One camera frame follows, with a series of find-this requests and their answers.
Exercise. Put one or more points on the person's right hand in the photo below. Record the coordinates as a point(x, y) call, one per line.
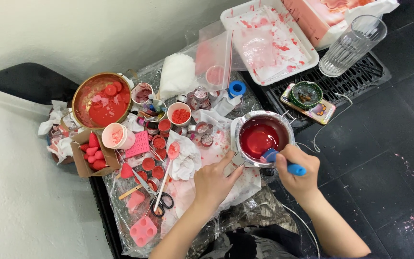
point(300, 181)

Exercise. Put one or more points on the person's left hand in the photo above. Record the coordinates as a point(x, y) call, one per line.
point(210, 185)

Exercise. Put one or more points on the blue silicone spatula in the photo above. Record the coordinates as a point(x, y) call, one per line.
point(297, 169)

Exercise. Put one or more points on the steel melting pot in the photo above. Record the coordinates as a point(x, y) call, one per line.
point(261, 138)

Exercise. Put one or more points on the crumpled white tissue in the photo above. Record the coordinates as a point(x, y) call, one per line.
point(185, 162)

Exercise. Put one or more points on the white paper with red stains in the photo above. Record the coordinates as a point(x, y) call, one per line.
point(217, 144)

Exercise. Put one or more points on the white spoon with pink wax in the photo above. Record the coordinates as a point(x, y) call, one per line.
point(173, 151)

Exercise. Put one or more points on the person's camouflage trousers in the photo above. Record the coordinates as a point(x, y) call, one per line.
point(250, 219)

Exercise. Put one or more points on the group of red wax tealights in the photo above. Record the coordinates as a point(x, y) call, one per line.
point(159, 143)

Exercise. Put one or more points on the phone in patterned case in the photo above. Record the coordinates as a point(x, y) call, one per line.
point(323, 111)

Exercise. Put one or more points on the pink wax block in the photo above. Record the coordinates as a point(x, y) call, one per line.
point(136, 199)

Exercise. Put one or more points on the white cup of red beads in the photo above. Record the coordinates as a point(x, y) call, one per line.
point(179, 114)

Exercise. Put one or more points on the wooden stick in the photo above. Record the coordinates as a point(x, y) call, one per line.
point(129, 192)

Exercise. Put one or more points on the pink round-cavity silicone mould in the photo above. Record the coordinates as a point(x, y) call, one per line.
point(143, 232)

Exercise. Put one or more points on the pink rectangular silicone mould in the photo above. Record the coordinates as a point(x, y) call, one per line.
point(138, 144)

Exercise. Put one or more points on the red cone wax piece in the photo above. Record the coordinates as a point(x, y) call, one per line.
point(126, 172)

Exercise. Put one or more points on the green beaded round dish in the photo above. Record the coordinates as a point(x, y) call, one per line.
point(306, 95)

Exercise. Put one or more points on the cluster of empty metal cups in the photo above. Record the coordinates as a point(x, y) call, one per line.
point(199, 95)

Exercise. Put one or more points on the clear plastic cover sheet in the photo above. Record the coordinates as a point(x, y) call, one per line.
point(120, 201)

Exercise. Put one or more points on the cluster of small dye bottles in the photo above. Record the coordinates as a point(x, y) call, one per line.
point(155, 106)

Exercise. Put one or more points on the white bottle with blue cap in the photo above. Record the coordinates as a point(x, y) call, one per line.
point(236, 89)

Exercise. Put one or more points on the white cup with pink residue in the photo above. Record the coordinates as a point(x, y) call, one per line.
point(119, 136)

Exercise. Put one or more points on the white cup with dark residue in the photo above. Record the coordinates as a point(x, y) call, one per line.
point(141, 93)

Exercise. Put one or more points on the bag of white wax flakes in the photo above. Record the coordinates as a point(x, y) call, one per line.
point(176, 75)

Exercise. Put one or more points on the cardboard box of strawberry candles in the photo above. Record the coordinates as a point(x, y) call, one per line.
point(97, 158)

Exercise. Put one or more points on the black metal grate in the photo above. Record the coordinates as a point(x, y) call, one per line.
point(358, 77)

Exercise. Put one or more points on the clear zip plastic bag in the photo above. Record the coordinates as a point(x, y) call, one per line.
point(216, 54)

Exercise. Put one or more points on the brass pot with red wax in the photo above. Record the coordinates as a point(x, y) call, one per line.
point(102, 102)

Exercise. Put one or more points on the white tray with red stains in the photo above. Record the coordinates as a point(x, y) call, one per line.
point(268, 43)

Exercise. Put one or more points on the clear ribbed glass tumbler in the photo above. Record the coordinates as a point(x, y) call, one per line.
point(350, 45)

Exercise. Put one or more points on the heap of stained white tissues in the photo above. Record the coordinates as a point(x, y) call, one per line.
point(58, 144)

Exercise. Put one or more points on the black curved seat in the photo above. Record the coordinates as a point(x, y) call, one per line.
point(31, 82)

